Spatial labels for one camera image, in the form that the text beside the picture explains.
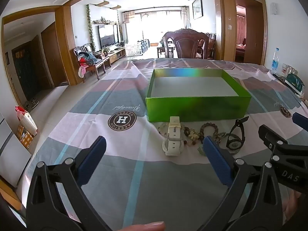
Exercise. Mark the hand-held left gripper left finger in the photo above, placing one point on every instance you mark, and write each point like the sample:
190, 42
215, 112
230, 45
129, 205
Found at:
93, 154

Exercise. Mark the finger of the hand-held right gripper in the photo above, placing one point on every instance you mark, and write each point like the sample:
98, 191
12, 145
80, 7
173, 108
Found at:
301, 122
268, 136

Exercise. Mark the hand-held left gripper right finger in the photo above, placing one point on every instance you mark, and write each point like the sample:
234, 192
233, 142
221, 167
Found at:
216, 158

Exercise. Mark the black wristwatch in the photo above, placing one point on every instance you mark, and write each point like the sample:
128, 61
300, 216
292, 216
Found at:
234, 142

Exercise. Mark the white wristwatch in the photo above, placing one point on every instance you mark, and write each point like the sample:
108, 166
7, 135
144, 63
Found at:
173, 134

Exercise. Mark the green cardboard box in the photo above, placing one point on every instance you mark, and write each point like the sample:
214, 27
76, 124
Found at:
192, 86

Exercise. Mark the person's right hand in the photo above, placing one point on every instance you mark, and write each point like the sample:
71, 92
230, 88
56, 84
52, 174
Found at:
294, 204

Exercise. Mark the person's left hand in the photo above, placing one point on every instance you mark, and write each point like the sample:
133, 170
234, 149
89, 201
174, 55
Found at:
146, 226

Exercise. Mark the checkered printed tablecloth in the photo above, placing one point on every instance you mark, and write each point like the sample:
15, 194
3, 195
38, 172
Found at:
115, 168

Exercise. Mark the white and red box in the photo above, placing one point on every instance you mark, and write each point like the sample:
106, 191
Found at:
287, 70

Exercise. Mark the plastic water bottle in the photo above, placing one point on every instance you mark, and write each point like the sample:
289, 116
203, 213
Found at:
275, 63

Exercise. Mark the cardboard carton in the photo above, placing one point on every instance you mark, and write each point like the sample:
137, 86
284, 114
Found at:
25, 138

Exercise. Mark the red and white bag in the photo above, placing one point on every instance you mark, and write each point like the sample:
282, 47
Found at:
26, 121

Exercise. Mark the pair of shoes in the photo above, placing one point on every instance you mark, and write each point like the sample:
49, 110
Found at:
31, 104

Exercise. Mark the white cabinet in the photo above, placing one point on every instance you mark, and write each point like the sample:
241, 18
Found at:
12, 154

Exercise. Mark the wooden armchair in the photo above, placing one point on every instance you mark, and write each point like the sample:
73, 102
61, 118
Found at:
95, 68

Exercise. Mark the pile of colourful clothes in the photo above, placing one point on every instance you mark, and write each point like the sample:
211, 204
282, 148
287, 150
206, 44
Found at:
85, 60

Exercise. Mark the brown wooden room door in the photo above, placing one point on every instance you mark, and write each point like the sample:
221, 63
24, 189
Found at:
253, 36

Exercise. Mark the wooden television cabinet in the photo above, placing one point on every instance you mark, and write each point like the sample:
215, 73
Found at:
115, 54

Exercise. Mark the dark entrance door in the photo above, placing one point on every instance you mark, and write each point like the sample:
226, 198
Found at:
24, 72

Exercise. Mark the white play fence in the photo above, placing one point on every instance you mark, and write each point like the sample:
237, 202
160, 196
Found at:
139, 48

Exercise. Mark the flat screen television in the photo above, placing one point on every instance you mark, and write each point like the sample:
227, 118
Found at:
107, 36

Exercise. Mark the carved wooden chair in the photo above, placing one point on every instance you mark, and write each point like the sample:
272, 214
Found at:
185, 44

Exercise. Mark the green ivy garland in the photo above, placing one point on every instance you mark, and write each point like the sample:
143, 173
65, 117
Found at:
91, 28

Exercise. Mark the framed wall picture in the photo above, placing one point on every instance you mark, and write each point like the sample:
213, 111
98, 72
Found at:
197, 7

